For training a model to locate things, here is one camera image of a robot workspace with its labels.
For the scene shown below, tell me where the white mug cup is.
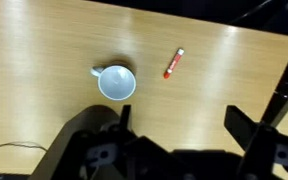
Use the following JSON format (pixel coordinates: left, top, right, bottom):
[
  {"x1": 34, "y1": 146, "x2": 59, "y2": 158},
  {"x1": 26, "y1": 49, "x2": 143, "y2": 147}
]
[{"x1": 90, "y1": 65, "x2": 137, "y2": 101}]

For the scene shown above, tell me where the thin grey cable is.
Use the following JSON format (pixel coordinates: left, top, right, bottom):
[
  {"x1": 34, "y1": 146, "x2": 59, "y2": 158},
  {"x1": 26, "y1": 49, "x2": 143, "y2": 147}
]
[{"x1": 0, "y1": 141, "x2": 48, "y2": 153}]

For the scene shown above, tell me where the red Expo marker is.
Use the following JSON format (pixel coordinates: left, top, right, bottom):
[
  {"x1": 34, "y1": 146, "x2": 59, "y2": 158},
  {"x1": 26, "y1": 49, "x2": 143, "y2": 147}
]
[{"x1": 163, "y1": 48, "x2": 185, "y2": 79}]

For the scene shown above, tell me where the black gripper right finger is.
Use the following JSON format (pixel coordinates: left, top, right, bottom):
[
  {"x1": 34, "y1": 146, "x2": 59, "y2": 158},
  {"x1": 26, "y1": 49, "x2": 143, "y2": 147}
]
[{"x1": 224, "y1": 105, "x2": 258, "y2": 154}]

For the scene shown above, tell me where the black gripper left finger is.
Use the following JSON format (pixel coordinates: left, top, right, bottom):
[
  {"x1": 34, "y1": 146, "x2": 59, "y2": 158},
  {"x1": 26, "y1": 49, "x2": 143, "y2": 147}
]
[{"x1": 119, "y1": 105, "x2": 131, "y2": 130}]

